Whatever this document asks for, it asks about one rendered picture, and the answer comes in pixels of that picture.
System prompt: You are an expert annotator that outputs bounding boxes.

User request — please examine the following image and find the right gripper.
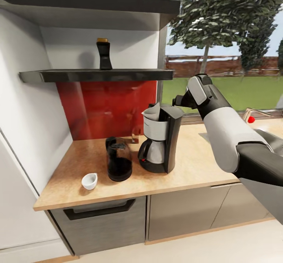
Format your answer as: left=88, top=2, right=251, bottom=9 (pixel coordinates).
left=172, top=95, right=197, bottom=109

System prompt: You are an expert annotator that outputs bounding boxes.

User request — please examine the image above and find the bottle of coffee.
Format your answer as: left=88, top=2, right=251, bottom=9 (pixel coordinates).
left=96, top=38, right=113, bottom=70

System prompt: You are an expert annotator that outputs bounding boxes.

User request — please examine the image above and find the coffee cup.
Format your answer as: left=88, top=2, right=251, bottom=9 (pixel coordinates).
left=82, top=173, right=97, bottom=190

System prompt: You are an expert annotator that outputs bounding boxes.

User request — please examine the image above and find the paper coffee filter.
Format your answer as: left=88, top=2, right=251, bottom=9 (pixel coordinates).
left=142, top=103, right=160, bottom=121

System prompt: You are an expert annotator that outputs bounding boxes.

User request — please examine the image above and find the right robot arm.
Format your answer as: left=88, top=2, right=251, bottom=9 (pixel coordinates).
left=172, top=74, right=283, bottom=225

